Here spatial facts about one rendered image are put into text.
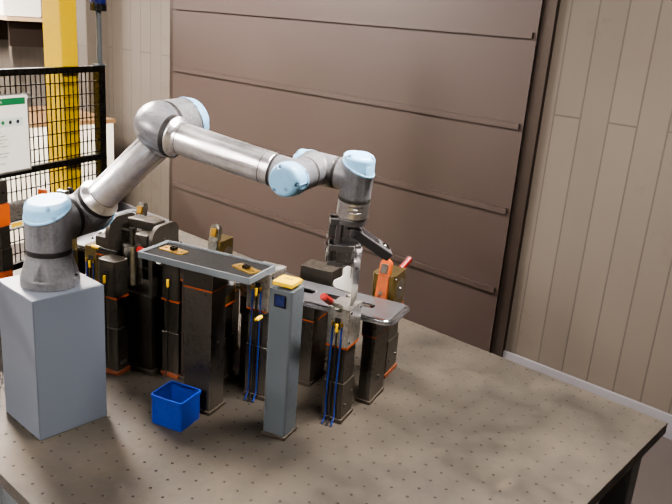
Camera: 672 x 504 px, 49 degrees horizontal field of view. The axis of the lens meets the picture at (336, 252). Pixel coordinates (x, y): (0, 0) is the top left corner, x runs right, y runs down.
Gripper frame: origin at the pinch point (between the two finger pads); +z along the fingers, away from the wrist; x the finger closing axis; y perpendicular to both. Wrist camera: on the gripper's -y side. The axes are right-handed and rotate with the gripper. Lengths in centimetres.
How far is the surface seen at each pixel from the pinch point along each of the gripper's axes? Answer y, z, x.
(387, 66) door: -50, -12, -268
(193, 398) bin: 38, 43, -14
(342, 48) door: -26, -15, -296
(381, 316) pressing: -15.0, 21.4, -27.6
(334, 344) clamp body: -0.7, 26.1, -18.1
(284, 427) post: 12.1, 46.0, -5.6
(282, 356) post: 14.4, 25.0, -8.7
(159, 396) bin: 47, 43, -13
